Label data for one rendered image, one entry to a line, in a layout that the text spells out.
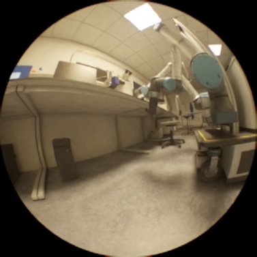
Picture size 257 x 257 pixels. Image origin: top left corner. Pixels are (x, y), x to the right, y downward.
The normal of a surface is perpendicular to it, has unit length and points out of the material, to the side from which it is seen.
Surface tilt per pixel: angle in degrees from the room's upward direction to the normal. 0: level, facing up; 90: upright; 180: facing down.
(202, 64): 95
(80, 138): 90
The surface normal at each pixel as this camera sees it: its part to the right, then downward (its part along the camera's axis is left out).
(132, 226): -0.11, -0.99
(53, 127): 0.75, -0.08
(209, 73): -0.89, 0.18
